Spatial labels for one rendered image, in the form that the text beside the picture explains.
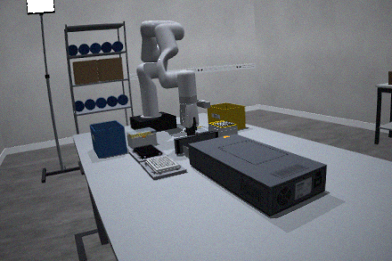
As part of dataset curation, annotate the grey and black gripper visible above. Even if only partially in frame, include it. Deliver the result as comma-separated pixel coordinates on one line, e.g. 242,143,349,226
180,102,199,136

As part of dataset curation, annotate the yellow open-top box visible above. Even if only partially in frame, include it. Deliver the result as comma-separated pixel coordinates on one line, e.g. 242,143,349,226
208,103,246,130

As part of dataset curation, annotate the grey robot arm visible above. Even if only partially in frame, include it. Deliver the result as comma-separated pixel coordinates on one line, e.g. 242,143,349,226
136,20,210,118

